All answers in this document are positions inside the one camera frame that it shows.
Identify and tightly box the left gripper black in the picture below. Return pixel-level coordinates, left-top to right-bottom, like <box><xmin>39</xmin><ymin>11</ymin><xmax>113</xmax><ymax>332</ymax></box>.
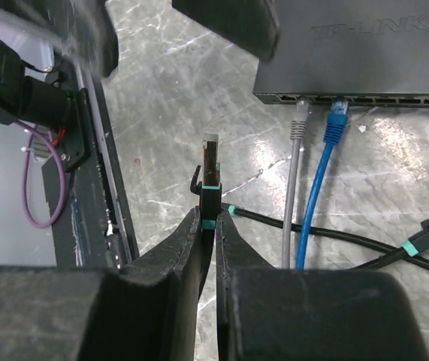
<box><xmin>0</xmin><ymin>0</ymin><xmax>119</xmax><ymax>172</ymax></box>

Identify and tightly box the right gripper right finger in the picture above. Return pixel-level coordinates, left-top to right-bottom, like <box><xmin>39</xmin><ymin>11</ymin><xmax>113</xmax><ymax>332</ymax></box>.
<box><xmin>216</xmin><ymin>214</ymin><xmax>429</xmax><ymax>360</ymax></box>

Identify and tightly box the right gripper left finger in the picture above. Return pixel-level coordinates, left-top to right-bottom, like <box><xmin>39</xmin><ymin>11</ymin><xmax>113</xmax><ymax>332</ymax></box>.
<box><xmin>0</xmin><ymin>208</ymin><xmax>203</xmax><ymax>360</ymax></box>

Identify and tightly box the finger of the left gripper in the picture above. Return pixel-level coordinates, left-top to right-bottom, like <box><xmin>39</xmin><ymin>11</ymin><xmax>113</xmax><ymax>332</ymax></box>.
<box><xmin>171</xmin><ymin>0</ymin><xmax>279</xmax><ymax>61</ymax></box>

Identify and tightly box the grey ethernet cable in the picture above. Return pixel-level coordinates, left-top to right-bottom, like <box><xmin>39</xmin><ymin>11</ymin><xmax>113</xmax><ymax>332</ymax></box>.
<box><xmin>281</xmin><ymin>98</ymin><xmax>311</xmax><ymax>268</ymax></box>

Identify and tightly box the black network switch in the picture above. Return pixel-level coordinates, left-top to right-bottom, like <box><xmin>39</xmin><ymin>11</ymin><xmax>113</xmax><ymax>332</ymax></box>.
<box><xmin>252</xmin><ymin>1</ymin><xmax>429</xmax><ymax>108</ymax></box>

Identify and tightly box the blue ethernet cable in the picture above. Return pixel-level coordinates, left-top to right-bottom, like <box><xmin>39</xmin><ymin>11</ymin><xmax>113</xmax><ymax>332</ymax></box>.
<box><xmin>295</xmin><ymin>96</ymin><xmax>350</xmax><ymax>270</ymax></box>

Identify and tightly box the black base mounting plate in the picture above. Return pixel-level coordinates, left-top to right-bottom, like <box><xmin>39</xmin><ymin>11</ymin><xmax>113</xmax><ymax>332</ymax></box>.
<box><xmin>47</xmin><ymin>60</ymin><xmax>139</xmax><ymax>269</ymax></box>

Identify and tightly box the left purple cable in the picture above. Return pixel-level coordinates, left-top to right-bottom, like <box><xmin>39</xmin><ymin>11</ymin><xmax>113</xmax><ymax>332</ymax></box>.
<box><xmin>14</xmin><ymin>120</ymin><xmax>68</xmax><ymax>229</ymax></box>

